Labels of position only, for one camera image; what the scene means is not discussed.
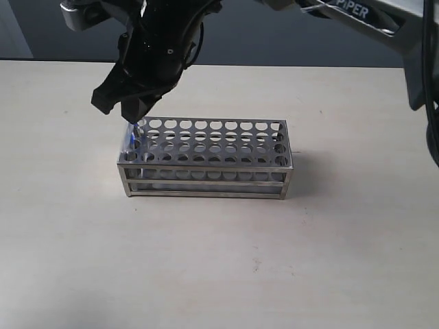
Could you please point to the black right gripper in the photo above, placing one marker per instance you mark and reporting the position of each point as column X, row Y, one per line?
column 165, row 38

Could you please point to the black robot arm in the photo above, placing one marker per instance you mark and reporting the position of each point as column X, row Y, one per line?
column 408, row 27

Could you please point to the stainless steel test tube rack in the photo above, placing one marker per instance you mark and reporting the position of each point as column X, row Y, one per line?
column 194, row 157

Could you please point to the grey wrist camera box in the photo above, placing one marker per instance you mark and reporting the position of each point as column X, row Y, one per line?
column 82, row 15

